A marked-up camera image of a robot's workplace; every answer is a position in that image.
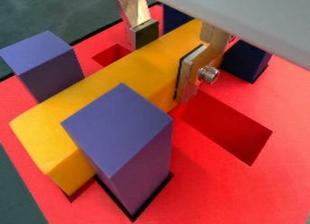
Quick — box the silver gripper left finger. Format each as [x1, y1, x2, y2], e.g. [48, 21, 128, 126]
[114, 0, 159, 50]

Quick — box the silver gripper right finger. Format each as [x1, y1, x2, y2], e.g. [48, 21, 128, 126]
[174, 23, 230, 105]

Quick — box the yellow long block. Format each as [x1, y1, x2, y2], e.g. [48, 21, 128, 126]
[9, 20, 207, 194]

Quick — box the red slotted board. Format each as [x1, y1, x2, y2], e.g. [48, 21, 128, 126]
[0, 4, 310, 224]

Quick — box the blue rear left post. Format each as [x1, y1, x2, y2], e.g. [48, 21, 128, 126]
[162, 5, 192, 34]

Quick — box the blue post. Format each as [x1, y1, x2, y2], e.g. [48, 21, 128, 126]
[162, 5, 192, 34]
[60, 83, 174, 214]
[0, 31, 84, 102]

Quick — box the purple rear post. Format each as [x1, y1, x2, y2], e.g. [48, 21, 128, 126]
[221, 40, 271, 83]

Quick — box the blue right front post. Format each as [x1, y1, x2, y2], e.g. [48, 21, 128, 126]
[0, 31, 84, 102]

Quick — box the blue left front post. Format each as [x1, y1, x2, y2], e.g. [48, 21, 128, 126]
[60, 83, 174, 214]

